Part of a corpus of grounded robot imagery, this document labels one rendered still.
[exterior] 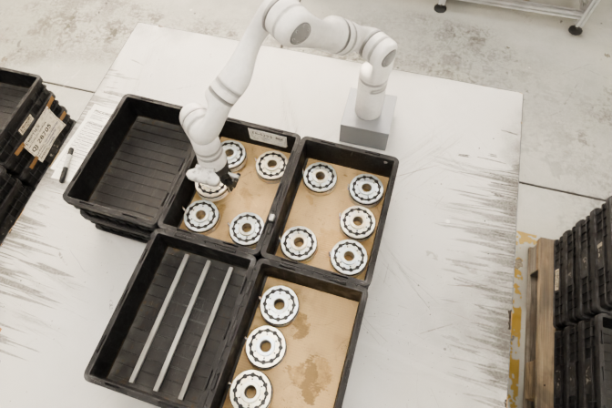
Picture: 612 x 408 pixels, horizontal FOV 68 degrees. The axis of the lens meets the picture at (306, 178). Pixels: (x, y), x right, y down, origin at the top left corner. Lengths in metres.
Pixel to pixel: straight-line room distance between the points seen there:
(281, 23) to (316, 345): 0.80
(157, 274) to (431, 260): 0.82
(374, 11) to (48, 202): 2.24
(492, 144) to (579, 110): 1.28
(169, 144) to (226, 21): 1.69
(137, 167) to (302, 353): 0.77
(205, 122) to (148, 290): 0.54
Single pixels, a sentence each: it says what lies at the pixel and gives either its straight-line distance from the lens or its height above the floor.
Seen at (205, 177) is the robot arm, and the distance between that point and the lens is 1.21.
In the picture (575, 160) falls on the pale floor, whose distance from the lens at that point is 2.77.
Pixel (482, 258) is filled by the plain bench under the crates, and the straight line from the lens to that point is 1.54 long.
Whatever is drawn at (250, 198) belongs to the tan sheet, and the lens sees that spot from 1.40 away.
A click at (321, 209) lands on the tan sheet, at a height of 0.83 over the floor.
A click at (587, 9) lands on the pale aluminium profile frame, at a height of 0.18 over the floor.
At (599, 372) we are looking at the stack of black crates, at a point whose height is 0.48.
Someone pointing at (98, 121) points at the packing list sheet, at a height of 0.70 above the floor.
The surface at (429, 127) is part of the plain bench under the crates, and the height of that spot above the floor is 0.70.
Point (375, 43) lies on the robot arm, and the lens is 1.35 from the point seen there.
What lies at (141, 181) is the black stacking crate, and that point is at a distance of 1.52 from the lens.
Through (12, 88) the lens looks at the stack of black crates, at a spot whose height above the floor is 0.49.
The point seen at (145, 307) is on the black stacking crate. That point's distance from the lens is 1.36.
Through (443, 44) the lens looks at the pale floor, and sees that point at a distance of 3.03.
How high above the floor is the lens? 2.08
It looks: 61 degrees down
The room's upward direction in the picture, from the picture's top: 3 degrees counter-clockwise
